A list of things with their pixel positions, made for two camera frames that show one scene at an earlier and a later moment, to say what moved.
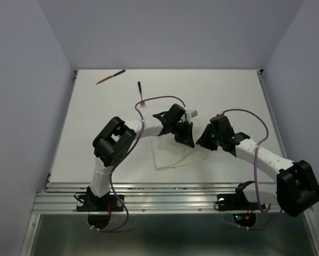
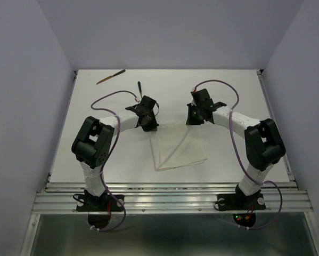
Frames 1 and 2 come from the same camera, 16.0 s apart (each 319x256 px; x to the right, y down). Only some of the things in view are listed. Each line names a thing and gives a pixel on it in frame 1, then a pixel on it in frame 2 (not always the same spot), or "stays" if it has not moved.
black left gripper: x=186 y=139 -> x=152 y=127
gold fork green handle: x=142 y=103 stays
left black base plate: x=93 y=203 stays
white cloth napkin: x=168 y=153 stays
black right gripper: x=203 y=139 -> x=190 y=120
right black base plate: x=236 y=202 stays
